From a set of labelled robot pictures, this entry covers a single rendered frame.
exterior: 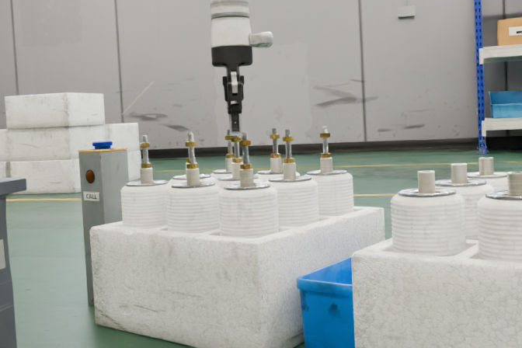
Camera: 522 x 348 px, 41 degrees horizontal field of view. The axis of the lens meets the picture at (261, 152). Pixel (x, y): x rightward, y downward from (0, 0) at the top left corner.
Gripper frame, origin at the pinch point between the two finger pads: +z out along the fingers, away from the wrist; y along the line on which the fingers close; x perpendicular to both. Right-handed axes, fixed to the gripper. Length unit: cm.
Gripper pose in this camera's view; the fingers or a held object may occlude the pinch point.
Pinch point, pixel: (234, 124)
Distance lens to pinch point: 128.5
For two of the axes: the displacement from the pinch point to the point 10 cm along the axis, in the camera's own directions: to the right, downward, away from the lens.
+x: 10.0, -0.5, 0.7
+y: 0.8, 0.5, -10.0
